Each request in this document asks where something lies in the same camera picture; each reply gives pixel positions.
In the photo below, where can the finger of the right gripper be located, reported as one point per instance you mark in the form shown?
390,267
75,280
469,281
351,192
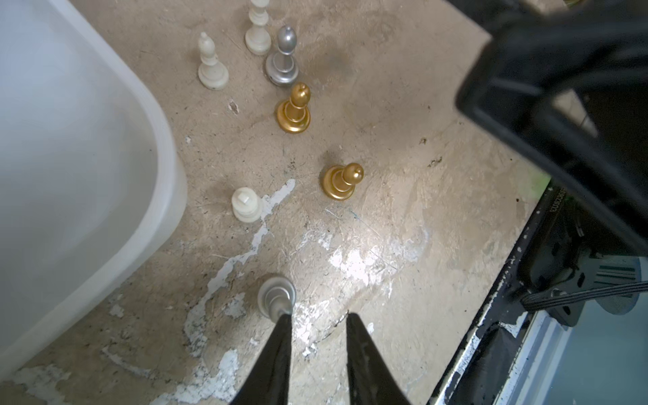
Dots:
568,91

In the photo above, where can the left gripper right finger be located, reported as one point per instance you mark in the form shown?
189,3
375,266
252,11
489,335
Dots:
370,381

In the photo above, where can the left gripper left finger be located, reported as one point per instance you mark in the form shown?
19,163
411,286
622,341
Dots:
269,379

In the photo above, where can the white plastic storage box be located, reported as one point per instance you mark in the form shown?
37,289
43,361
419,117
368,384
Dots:
91,184

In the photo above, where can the white king chess piece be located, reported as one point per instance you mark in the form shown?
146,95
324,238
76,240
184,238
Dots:
246,205

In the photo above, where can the gold bishop chess piece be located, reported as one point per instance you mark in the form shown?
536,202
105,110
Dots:
293,115

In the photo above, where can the white bishop chess piece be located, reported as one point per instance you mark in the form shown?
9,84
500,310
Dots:
211,72

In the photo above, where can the white tall chess piece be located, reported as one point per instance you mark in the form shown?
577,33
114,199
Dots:
257,38

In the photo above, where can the gold pawn front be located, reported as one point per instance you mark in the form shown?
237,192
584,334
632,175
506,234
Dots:
340,181

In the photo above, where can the silver bishop middle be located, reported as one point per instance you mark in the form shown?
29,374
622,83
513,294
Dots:
281,66

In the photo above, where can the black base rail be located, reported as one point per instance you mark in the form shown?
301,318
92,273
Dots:
564,323

